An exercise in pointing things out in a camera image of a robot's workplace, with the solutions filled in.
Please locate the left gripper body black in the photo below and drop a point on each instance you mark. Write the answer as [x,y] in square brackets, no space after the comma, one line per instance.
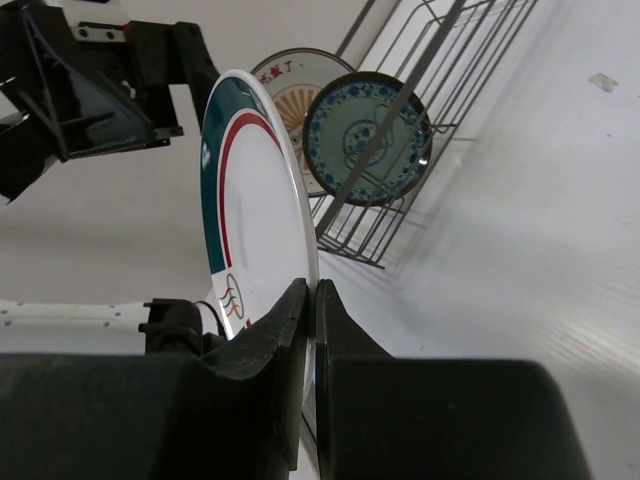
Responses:
[80,112]

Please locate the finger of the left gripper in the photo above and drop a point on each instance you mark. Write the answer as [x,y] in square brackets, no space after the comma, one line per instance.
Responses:
[143,59]

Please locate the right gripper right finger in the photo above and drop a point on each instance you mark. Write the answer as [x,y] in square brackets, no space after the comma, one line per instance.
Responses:
[382,417]

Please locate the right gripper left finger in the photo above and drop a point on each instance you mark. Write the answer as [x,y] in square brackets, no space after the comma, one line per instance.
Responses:
[178,413]

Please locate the orange sunburst white plate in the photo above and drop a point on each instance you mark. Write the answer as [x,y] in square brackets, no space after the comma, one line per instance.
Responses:
[293,77]

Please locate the white plate green red rim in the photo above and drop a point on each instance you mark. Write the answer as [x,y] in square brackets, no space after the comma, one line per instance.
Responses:
[264,271]

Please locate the blue floral green plate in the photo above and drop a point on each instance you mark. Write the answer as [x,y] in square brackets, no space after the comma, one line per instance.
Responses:
[345,117]

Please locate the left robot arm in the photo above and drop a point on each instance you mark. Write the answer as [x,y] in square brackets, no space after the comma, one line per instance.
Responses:
[25,153]

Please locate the grey wire dish rack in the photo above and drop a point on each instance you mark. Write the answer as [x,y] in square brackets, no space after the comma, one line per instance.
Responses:
[444,52]

